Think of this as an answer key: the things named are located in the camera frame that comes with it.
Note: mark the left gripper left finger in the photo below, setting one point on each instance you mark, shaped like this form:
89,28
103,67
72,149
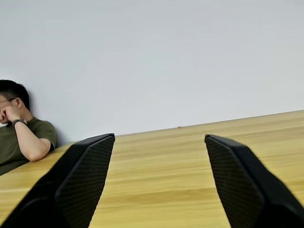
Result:
76,180

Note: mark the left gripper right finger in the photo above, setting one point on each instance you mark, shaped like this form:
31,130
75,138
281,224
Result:
240,185

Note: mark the person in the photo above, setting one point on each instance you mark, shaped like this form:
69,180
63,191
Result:
22,140

